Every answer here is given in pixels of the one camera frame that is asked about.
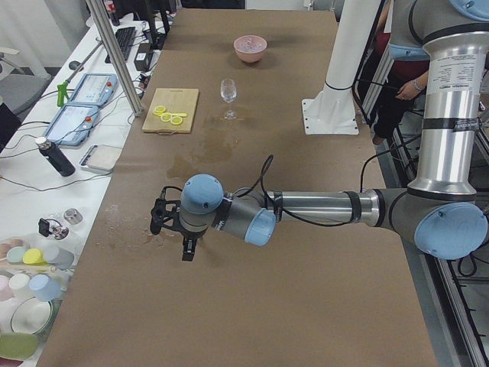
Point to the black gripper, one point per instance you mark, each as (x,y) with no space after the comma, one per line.
(188,232)

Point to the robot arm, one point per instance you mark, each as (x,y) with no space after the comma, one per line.
(436,211)

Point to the clear wine glass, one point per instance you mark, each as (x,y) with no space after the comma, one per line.
(228,92)

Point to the clear ice cubes pile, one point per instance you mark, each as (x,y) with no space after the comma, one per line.
(250,44)

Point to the person's bare hand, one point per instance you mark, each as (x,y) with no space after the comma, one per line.
(408,91)

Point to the steel weight cylinder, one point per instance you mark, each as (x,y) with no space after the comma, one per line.
(73,216)

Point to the lemon slice lower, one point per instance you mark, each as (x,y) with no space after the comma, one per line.
(176,120)

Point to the lemon slice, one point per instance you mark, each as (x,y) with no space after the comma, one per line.
(159,110)
(166,117)
(176,120)

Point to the white scale tray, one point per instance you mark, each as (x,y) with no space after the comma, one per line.
(100,159)

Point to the lemon slice middle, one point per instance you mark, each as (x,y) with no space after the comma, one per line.
(166,117)

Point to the lemon slice upper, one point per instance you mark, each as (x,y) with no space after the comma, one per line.
(159,110)

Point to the bamboo cutting board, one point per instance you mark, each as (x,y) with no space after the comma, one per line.
(176,101)

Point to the blue cup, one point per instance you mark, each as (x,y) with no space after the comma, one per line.
(44,288)

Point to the yellow cup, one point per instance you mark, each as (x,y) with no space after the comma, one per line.
(34,257)

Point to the lower teach pendant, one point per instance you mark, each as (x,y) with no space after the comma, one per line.
(72,125)

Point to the teach pendant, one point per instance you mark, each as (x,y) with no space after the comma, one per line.
(72,125)
(94,89)

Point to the black water bottle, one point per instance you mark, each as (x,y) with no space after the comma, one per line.
(55,156)

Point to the white plate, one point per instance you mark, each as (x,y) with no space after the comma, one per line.
(33,317)

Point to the upper teach pendant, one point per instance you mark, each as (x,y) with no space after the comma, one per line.
(94,89)

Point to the green grabber tool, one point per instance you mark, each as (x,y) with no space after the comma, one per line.
(62,89)

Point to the pink bowl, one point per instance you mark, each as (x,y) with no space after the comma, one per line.
(249,58)

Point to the black keyboard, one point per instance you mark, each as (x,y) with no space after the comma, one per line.
(125,38)

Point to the person in dark trousers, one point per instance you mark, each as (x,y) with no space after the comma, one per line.
(390,110)

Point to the aluminium frame post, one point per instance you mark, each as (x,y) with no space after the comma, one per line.
(110,43)

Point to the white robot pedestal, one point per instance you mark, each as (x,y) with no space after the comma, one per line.
(332,111)

